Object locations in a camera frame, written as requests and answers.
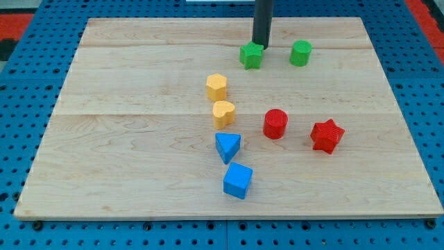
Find green star block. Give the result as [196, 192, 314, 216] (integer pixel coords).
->
[239, 41, 264, 70]

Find red star block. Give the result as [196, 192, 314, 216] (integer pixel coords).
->
[310, 119, 345, 154]

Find yellow heart block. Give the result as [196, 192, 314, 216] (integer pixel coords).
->
[212, 101, 236, 129]

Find blue triangle block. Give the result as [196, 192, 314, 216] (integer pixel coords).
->
[215, 133, 241, 165]

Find yellow hexagon block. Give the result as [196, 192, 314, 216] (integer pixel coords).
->
[206, 74, 228, 101]

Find red cylinder block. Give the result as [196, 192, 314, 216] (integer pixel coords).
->
[263, 109, 289, 140]

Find blue cube block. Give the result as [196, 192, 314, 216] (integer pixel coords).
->
[223, 162, 253, 199]

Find light wooden board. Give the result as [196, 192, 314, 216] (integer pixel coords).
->
[14, 17, 443, 221]

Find green cylinder block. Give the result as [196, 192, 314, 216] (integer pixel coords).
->
[289, 40, 312, 67]

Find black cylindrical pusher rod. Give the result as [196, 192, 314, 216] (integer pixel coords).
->
[252, 0, 274, 49]

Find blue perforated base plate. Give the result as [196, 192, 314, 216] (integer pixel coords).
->
[1, 1, 443, 249]

